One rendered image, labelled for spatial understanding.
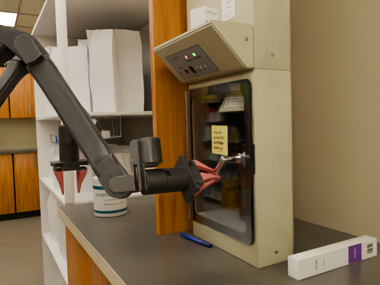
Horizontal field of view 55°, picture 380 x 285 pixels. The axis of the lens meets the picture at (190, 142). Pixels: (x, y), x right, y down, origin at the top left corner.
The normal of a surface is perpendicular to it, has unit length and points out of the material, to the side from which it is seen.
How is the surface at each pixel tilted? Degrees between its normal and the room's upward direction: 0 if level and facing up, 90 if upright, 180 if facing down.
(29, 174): 90
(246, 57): 90
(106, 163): 75
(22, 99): 90
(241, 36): 90
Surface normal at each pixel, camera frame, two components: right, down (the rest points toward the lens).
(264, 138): 0.48, 0.04
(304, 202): -0.88, 0.05
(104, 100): -0.14, 0.22
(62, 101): -0.01, -0.14
